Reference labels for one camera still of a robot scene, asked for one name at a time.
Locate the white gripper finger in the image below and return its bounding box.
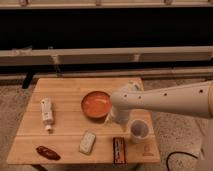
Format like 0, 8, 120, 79
121, 123, 127, 131

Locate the black red snack bar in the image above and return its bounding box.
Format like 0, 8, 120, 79
113, 137, 126, 164

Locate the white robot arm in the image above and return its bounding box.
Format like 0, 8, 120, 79
105, 81, 213, 128

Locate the white ceramic cup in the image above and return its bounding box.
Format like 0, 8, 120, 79
130, 120, 149, 143

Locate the orange bowl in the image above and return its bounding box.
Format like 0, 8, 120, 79
81, 91, 112, 119

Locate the white tube bottle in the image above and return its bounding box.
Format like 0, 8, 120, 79
41, 98, 54, 133

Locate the dark red wrapped snack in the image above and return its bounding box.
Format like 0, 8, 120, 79
36, 146, 61, 160

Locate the black cable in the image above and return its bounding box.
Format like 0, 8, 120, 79
165, 151, 200, 171

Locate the wooden shelf rail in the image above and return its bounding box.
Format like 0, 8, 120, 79
0, 46, 213, 66

